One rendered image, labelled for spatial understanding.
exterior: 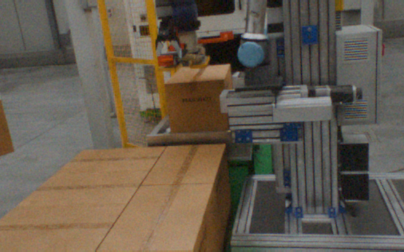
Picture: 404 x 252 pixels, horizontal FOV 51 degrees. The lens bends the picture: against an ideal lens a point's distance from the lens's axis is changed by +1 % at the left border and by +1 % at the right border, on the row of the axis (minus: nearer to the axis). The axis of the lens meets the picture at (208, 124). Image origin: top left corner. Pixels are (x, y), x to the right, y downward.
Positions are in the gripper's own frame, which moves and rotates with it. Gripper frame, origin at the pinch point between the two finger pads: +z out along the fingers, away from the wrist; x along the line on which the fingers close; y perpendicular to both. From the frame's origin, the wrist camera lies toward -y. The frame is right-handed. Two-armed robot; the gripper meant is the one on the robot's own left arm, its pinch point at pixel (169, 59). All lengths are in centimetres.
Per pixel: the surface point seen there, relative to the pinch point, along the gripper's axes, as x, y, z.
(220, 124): -17, 67, 56
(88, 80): 96, 142, 32
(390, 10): -401, 903, 61
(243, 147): -31, 61, 71
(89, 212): 43, -26, 66
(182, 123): 9, 68, 54
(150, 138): 31, 65, 62
